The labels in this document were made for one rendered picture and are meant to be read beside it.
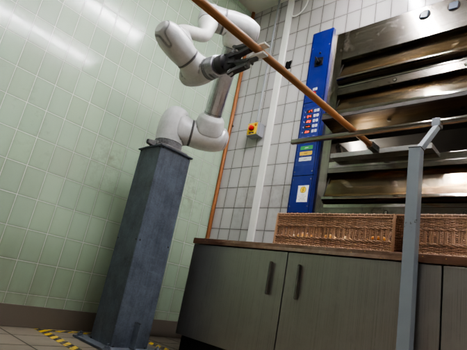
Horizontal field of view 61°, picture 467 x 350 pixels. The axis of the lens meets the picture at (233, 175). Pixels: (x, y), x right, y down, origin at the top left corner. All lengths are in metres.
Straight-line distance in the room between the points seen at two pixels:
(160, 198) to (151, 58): 1.04
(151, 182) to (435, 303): 1.34
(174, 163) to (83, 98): 0.65
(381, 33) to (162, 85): 1.42
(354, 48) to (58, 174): 1.92
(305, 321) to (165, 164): 1.03
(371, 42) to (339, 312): 1.72
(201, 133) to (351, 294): 1.16
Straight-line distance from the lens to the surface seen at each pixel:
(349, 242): 1.67
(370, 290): 1.55
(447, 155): 2.19
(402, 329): 1.44
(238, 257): 1.91
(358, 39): 2.79
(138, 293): 2.03
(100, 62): 2.51
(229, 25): 1.39
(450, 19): 2.60
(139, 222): 2.02
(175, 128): 2.19
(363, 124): 2.38
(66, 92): 2.36
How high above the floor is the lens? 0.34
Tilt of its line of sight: 16 degrees up
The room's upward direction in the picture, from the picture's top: 11 degrees clockwise
